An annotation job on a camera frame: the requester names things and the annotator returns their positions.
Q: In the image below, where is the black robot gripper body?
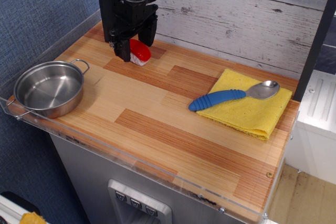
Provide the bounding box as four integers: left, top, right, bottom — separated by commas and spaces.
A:
112, 0, 158, 42

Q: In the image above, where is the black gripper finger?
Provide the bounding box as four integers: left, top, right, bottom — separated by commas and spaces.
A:
138, 20, 157, 47
113, 39, 131, 62

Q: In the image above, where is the red and white toy sushi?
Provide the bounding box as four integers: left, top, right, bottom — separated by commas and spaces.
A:
130, 39, 151, 66

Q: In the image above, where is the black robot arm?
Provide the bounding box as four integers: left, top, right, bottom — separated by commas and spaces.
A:
109, 0, 158, 62

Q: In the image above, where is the stainless steel pot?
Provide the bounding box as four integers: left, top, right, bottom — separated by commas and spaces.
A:
6, 59, 90, 120

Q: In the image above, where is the clear acrylic table guard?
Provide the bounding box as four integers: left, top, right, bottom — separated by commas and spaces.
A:
1, 4, 304, 223

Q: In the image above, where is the yellow folded cloth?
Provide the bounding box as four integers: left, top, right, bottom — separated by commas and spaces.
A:
196, 69, 292, 140

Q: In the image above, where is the grey toy fridge cabinet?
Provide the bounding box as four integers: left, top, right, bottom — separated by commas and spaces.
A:
49, 132, 253, 224

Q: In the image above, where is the silver dispenser panel with buttons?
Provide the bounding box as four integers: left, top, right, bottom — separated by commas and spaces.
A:
108, 179, 173, 223

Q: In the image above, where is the yellow and black object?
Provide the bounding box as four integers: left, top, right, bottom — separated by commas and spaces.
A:
19, 212, 47, 224

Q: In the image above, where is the white toy sink unit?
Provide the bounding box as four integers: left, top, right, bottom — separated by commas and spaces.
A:
285, 70, 335, 184

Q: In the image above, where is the blue handled metal spoon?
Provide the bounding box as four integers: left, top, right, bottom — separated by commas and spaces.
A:
188, 81, 280, 111

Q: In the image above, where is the dark grey right post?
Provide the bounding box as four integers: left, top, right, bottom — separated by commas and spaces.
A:
293, 0, 335, 102

